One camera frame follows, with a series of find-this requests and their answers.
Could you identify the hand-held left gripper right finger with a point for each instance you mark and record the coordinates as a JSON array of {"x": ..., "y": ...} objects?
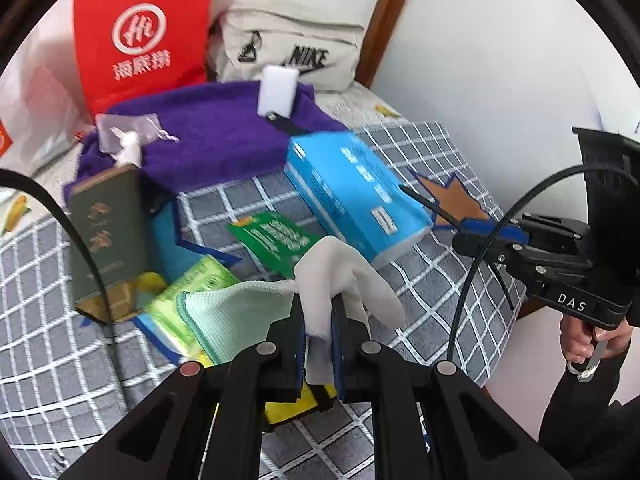
[{"x": 339, "y": 360}]

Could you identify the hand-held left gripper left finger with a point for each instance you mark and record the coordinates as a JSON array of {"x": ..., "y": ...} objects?
[{"x": 299, "y": 360}]

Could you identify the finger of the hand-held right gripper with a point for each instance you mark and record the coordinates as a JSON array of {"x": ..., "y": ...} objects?
[
  {"x": 495, "y": 230},
  {"x": 485, "y": 247}
]

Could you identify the yellow pouch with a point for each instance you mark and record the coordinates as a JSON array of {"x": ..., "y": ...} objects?
[{"x": 290, "y": 410}]

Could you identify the light green cloth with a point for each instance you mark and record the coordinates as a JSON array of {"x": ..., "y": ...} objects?
[{"x": 230, "y": 315}]

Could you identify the white glove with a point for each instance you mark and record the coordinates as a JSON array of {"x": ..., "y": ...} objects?
[{"x": 330, "y": 270}]

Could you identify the dark green packet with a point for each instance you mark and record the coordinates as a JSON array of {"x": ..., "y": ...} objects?
[{"x": 272, "y": 240}]

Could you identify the light green wipes packet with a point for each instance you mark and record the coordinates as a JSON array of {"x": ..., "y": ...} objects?
[{"x": 195, "y": 280}]

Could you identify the white sponge block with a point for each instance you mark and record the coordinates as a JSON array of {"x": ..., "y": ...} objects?
[{"x": 277, "y": 90}]

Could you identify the clear plastic bag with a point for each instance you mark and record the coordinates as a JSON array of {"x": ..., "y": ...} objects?
[{"x": 125, "y": 132}]

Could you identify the person's right forearm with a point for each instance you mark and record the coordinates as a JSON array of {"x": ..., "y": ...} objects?
[{"x": 590, "y": 425}]

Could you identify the person's right hand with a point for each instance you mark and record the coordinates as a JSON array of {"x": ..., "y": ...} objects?
[{"x": 580, "y": 340}]

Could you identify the orange star sticker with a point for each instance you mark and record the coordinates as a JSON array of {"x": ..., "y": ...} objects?
[{"x": 450, "y": 200}]

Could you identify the blue tissue pack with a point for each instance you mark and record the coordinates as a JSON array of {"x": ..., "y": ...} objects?
[{"x": 350, "y": 190}]

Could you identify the blue star sticker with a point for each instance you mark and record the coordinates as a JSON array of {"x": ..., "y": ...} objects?
[{"x": 165, "y": 240}]

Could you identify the dark green tea tin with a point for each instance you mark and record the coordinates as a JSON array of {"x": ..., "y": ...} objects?
[{"x": 105, "y": 240}]

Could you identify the purple towel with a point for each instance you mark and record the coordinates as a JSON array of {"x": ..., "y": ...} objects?
[{"x": 215, "y": 135}]

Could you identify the grey zip pouch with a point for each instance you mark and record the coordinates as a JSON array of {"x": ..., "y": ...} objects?
[{"x": 280, "y": 45}]

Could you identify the fruit print paper sheet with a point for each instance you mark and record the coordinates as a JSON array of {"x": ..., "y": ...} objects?
[{"x": 15, "y": 215}]

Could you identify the white plastic shopping bag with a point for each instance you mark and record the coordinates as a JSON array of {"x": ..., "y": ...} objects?
[{"x": 35, "y": 120}]

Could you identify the red paper bag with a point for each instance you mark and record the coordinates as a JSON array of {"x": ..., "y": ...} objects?
[{"x": 145, "y": 25}]

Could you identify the brown wooden door frame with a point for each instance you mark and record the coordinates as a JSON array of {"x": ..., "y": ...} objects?
[{"x": 390, "y": 10}]

